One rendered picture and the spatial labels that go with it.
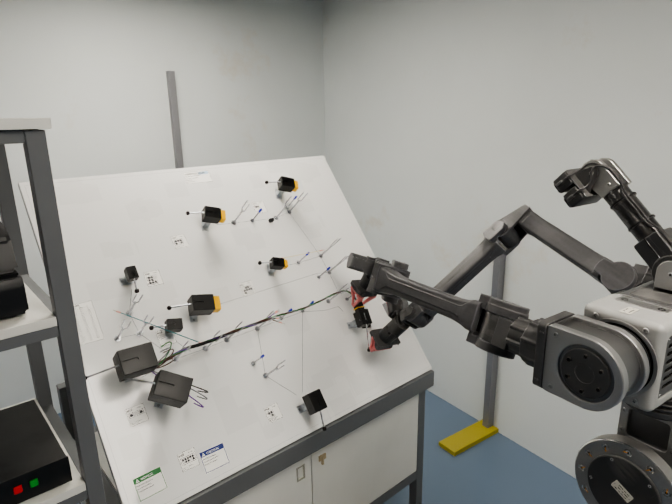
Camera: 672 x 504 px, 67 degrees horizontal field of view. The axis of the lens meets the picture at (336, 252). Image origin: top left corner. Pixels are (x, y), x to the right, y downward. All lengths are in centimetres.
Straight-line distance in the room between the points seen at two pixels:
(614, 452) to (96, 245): 144
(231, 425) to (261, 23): 292
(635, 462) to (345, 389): 96
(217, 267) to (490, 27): 191
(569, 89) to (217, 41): 223
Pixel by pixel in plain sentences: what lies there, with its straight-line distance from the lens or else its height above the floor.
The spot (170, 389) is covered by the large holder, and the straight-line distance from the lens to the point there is 143.
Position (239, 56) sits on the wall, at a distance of 379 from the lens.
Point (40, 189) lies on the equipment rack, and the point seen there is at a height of 172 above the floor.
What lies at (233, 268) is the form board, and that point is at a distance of 179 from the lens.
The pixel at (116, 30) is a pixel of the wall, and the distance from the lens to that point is 355.
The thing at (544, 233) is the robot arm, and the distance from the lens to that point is 156.
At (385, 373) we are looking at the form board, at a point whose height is 92.
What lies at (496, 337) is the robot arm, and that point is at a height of 144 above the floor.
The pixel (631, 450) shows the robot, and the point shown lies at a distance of 117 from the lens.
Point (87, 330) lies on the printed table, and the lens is 159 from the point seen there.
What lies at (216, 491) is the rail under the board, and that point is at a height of 85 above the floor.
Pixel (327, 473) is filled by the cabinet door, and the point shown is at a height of 65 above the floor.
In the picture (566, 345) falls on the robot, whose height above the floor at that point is 149.
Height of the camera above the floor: 185
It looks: 15 degrees down
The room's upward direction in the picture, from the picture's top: 1 degrees counter-clockwise
